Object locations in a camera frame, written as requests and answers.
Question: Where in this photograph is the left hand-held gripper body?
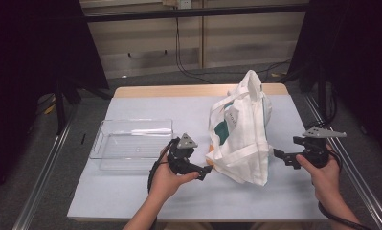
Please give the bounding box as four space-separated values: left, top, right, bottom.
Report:
167 132 201 175

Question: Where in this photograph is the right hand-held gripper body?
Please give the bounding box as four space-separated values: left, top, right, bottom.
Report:
292 126 348 169

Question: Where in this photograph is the white cloth tote bag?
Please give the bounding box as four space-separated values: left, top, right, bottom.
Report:
205 69 275 188

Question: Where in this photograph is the person's left hand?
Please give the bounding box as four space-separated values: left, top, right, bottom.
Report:
149 149 201 201

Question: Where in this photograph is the person's right hand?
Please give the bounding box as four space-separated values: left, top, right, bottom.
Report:
295 144 343 206

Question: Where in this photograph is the light grey table mat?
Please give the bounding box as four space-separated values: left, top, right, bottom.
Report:
66 94 327 222

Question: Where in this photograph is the teal packet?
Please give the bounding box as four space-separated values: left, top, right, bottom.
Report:
214 101 235 147

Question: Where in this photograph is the clear plastic container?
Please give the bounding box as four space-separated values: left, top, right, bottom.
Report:
89 118 174 172

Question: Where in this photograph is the black metal stand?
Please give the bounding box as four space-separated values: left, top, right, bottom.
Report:
297 62 339 129
52 76 114 136

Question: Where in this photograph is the wooden table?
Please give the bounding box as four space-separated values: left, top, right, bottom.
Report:
66 82 327 223

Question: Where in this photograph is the dark curtain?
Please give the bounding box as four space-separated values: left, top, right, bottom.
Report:
286 0 382 162
0 0 110 203

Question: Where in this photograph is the beige cabinet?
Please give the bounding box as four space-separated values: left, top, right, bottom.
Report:
79 0 308 80

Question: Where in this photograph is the black horizontal bar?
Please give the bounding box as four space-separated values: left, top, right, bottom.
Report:
82 3 309 24

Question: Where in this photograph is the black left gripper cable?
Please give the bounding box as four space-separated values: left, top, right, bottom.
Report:
146 138 181 230

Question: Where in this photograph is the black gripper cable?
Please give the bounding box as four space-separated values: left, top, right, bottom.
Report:
146 138 181 230
317 149 373 230

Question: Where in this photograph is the metal floor rail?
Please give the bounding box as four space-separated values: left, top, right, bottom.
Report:
303 92 382 230
11 107 79 230

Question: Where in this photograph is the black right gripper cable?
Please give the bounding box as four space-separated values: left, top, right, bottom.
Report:
317 149 373 230

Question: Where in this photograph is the black hanging cable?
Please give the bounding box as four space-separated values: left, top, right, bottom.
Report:
174 16 292 85

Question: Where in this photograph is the dark cabinet handle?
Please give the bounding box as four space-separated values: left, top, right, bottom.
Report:
127 49 169 60

